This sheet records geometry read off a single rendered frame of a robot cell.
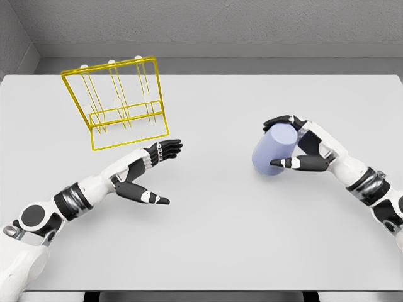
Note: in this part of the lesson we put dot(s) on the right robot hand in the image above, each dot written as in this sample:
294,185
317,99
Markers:
318,148

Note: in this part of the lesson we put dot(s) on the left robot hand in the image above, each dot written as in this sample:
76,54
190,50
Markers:
133,168

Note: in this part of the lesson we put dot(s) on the pale blue cup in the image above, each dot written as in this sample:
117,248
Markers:
273,148

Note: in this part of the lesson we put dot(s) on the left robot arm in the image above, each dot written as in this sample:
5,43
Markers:
47,220

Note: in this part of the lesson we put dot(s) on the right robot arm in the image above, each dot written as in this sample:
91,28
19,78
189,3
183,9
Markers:
374,188

